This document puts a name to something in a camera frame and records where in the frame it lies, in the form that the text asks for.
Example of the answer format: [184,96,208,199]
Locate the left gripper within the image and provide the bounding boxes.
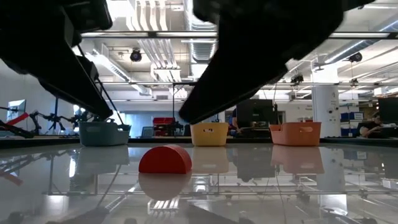
[0,0,114,121]

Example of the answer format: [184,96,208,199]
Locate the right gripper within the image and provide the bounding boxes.
[178,0,376,124]

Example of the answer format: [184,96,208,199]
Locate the person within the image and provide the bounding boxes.
[359,113,386,139]
[231,107,242,134]

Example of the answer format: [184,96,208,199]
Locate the yellow plastic bin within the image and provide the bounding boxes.
[190,122,229,147]

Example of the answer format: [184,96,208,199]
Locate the dark teal plastic bin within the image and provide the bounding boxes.
[78,120,132,147]

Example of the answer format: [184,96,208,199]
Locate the red storage crates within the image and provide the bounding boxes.
[152,117,176,137]

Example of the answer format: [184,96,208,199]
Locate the lit desktop monitor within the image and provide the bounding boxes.
[6,99,27,123]

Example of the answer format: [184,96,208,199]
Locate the orange plastic bin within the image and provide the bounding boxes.
[269,121,322,147]

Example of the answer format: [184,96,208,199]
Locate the white round column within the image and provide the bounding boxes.
[311,67,341,138]

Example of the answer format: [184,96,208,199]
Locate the blue storage bins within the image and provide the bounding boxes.
[340,111,364,137]

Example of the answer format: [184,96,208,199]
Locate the thin black frame rail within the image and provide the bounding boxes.
[98,81,398,87]

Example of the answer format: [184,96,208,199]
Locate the black ceiling camera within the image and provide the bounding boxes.
[348,51,363,63]
[129,49,143,63]

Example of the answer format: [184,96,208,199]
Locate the black overhead frame beam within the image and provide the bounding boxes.
[80,30,398,40]

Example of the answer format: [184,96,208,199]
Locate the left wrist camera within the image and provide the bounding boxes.
[62,0,113,34]

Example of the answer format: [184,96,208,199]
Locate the black aluminium table frame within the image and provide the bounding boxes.
[0,136,398,149]

